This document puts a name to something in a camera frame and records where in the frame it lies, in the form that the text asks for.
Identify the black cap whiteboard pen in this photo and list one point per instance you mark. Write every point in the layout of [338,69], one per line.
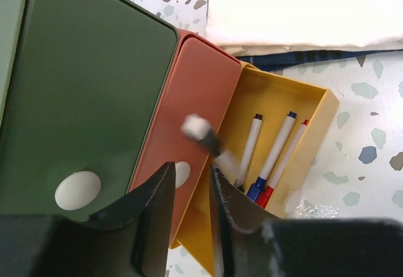
[200,130]

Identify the yellow drawer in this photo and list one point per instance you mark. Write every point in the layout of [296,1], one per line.
[274,97]

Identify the folded white cloth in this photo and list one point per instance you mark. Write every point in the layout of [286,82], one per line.
[262,27]

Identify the blue cap whiteboard pen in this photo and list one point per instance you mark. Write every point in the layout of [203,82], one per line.
[257,187]

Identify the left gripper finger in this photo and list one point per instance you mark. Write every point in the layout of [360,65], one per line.
[145,214]

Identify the green drawer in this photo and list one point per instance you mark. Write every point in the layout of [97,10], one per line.
[86,79]

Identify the red cap whiteboard pen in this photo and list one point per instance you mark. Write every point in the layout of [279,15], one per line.
[264,197]

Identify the green drawer box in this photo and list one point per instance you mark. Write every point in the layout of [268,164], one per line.
[11,19]

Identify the folded blue cloth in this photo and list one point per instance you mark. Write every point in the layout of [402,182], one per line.
[274,62]

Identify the orange-red drawer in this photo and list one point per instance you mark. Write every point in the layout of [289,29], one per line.
[201,80]

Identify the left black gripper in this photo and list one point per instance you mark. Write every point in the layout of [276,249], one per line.
[247,241]

